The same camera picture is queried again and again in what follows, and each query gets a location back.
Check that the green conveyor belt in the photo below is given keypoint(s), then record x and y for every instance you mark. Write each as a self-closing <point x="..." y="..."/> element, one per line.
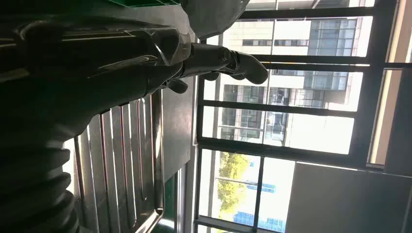
<point x="170" y="209"/>

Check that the dark window frame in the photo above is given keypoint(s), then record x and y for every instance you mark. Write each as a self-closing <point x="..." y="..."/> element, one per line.
<point x="363" y="106"/>

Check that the plain grey poly package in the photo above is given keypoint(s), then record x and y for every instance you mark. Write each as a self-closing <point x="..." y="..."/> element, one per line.
<point x="212" y="16"/>

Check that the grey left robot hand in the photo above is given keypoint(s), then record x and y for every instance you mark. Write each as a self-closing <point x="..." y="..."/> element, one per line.
<point x="80" y="70"/>

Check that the green plastic crate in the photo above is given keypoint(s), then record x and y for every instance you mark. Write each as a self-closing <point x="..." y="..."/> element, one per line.
<point x="141" y="2"/>

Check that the electronic scale with steel tray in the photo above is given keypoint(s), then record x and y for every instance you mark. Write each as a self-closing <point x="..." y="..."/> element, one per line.
<point x="128" y="154"/>

